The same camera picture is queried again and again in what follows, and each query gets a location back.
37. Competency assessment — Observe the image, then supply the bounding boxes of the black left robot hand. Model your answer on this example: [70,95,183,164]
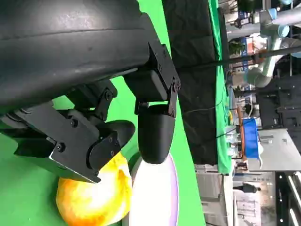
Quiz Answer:
[0,0,182,184]

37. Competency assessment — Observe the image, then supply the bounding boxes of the orange and white toy bread roll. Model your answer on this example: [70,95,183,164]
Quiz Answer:
[55,152,132,226]

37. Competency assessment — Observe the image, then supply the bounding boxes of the black cloth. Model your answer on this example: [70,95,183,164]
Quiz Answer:
[162,0,230,165]

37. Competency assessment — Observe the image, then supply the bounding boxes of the green tablecloth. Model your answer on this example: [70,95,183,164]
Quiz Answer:
[0,0,207,226]

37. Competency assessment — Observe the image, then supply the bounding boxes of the lilac plate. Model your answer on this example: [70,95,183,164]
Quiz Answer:
[123,155,179,226]

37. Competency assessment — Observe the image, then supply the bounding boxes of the green backdrop cloth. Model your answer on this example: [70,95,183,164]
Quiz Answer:
[208,0,233,175]

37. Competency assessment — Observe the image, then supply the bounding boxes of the black pole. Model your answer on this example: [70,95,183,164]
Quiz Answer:
[178,45,301,69]

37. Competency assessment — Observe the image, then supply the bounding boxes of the blue crate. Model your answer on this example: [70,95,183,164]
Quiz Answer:
[241,118,260,159]

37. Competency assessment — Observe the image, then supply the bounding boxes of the person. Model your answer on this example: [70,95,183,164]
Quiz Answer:
[234,183,262,193]

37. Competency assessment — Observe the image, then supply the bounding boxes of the grey cabinet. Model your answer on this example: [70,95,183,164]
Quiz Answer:
[248,128,297,172]

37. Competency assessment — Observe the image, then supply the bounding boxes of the thin cable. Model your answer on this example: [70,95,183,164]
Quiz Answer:
[182,105,242,140]

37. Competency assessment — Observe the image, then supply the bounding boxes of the black machine frame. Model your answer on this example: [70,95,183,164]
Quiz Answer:
[255,74,301,129]

